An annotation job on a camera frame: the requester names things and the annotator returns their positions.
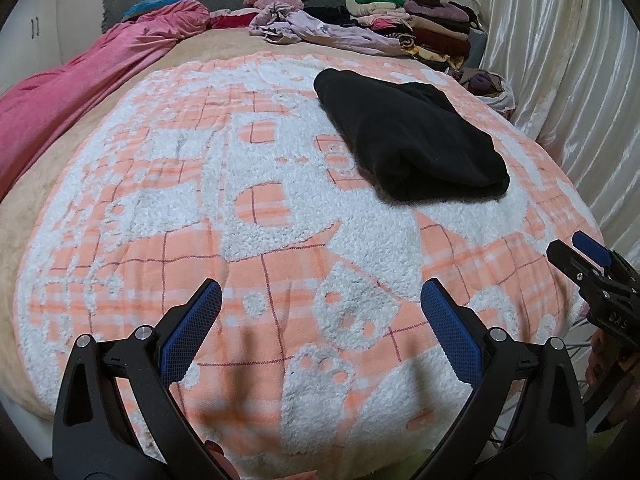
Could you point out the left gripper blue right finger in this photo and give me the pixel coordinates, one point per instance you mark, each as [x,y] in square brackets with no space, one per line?
[458,331]

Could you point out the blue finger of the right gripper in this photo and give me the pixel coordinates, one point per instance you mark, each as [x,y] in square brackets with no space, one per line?
[581,270]
[592,249]

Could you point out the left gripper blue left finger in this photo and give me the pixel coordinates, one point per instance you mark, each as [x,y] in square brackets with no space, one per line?
[184,328]

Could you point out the black sweater orange cuffs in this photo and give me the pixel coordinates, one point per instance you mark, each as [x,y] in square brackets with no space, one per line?
[411,139]

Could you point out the white bag with clothes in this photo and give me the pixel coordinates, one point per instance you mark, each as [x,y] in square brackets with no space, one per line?
[490,88]

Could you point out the stack of folded clothes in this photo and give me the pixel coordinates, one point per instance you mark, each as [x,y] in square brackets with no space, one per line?
[445,35]

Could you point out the peach white plaid blanket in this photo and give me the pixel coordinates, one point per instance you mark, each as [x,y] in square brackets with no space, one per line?
[321,357]

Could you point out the white satin curtain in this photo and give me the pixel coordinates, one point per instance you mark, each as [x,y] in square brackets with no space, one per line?
[574,68]

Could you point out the pink velvet duvet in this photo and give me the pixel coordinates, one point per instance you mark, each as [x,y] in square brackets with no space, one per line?
[38,110]

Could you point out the dark red cloth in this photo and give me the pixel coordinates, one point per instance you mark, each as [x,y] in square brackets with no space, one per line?
[226,19]

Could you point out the lilac crumpled garment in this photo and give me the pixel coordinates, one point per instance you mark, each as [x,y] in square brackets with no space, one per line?
[280,23]

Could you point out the white wardrobe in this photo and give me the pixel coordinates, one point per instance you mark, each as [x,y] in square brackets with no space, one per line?
[29,41]

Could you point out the blue teal cloth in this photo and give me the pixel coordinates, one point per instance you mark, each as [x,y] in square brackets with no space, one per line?
[144,6]

